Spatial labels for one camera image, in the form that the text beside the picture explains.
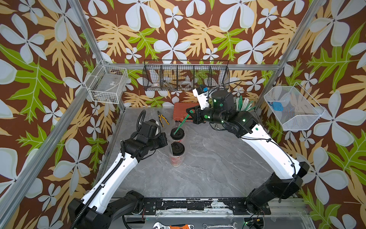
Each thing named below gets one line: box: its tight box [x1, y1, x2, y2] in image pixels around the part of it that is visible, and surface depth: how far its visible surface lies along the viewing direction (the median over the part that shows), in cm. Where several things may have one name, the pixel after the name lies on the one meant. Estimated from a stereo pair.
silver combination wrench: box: [202, 221, 238, 229], surface depth 70 cm
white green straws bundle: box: [235, 95, 256, 112], surface depth 101 cm
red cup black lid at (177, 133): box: [170, 127, 185, 141], surface depth 84 cm
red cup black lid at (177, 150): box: [169, 141, 185, 168], surface depth 78 cm
